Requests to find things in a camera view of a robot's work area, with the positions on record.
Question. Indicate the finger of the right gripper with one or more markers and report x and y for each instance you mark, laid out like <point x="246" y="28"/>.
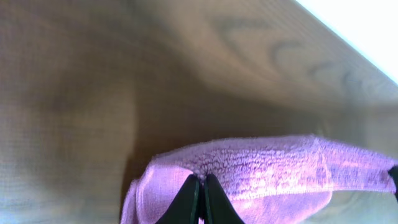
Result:
<point x="393" y="173"/>

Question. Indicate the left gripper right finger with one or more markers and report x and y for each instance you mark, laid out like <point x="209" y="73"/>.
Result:
<point x="218" y="208"/>

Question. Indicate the purple microfibre cloth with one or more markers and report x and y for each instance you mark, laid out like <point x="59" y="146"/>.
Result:
<point x="268" y="180"/>

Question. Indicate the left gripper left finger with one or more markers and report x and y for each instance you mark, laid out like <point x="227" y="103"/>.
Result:
<point x="184" y="208"/>

